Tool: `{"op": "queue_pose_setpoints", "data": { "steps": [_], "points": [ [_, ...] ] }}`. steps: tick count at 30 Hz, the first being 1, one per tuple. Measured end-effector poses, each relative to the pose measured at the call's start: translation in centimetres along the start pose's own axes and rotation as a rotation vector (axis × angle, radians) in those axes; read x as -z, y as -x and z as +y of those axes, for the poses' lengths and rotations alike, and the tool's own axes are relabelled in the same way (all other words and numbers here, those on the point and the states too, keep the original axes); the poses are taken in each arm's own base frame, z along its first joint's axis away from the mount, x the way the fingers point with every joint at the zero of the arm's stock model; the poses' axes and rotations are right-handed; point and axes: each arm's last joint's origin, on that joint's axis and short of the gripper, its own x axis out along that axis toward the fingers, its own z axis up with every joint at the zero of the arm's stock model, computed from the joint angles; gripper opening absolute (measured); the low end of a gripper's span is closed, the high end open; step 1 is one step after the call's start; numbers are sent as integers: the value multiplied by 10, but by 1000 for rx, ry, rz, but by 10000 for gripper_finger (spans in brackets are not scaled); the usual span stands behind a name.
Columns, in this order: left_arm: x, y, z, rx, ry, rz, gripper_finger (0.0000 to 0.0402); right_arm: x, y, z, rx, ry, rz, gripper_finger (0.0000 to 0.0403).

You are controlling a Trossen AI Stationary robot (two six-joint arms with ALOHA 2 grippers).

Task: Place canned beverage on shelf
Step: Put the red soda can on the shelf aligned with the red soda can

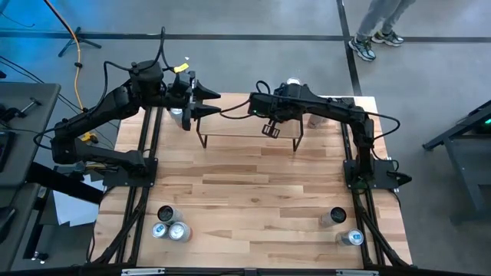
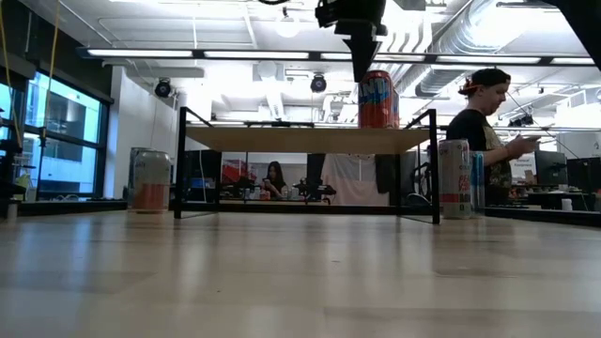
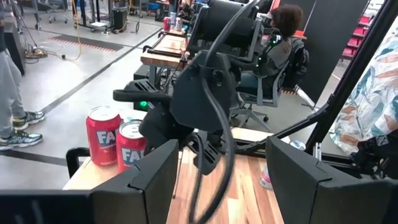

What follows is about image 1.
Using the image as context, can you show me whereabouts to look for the white Celsius Peach Vibe can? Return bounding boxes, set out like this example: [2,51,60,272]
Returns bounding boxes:
[307,113,328,130]
[320,206,348,228]

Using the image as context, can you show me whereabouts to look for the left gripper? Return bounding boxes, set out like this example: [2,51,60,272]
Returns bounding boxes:
[166,71,223,132]

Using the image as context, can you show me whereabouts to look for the dark grey metal stand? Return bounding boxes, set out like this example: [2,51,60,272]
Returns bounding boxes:
[421,99,491,225]

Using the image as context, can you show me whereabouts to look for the yellow floor cable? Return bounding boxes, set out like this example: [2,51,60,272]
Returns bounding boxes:
[57,18,86,120]

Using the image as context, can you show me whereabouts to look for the grey side table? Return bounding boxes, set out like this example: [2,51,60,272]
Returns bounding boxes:
[0,82,62,269]

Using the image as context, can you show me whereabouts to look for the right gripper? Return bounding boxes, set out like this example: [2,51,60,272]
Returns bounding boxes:
[249,83,314,140]

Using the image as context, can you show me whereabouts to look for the black tripod stand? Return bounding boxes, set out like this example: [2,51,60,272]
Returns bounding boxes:
[42,0,103,58]

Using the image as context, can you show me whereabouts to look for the white paper sheets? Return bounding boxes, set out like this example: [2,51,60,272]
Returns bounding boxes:
[52,174,105,228]

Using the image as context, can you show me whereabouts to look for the silver table bracket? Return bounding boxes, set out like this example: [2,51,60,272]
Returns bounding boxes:
[120,268,166,276]
[335,269,380,276]

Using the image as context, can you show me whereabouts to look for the table caster wheel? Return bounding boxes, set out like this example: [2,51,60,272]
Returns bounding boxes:
[30,251,50,265]

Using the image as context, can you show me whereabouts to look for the person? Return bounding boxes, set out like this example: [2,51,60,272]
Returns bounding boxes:
[348,0,417,62]

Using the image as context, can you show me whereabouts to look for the black diagonal support beam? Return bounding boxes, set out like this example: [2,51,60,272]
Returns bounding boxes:
[25,160,105,205]

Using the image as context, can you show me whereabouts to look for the black aluminium rail frame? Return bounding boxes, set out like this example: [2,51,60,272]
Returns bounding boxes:
[87,94,414,269]

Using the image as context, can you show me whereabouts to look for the wooden shelf black frame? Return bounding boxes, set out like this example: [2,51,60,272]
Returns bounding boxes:
[196,87,313,153]

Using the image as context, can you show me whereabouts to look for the white Celsius can palm print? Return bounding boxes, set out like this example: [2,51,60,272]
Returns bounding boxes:
[157,205,184,226]

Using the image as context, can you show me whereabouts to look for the slim blue silver can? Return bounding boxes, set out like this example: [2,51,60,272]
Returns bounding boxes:
[335,228,365,247]
[150,222,170,240]

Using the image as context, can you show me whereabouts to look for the white orange beverage can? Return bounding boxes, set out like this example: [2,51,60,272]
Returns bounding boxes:
[170,107,184,128]
[167,221,194,243]

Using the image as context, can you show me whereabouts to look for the black clamp tool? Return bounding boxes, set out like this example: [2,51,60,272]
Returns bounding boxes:
[0,97,44,123]

